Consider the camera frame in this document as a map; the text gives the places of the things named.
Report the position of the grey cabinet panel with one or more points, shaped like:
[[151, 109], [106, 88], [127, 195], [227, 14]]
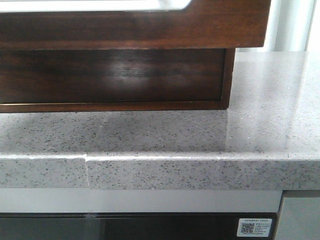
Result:
[[299, 216]]

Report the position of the lower wooden drawer front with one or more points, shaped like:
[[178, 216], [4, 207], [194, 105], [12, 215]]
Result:
[[125, 75]]

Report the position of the wooden drawer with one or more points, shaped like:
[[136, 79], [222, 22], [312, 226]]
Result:
[[217, 24], [125, 75]]

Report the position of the dark wooden drawer cabinet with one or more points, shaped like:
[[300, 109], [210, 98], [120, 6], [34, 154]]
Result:
[[228, 80]]

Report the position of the black glass appliance door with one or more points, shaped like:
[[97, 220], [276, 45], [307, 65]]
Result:
[[127, 226]]

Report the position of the white QR code sticker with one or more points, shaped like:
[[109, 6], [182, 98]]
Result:
[[254, 227]]

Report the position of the white tray inside drawer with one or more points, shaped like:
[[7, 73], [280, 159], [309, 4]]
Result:
[[34, 6]]

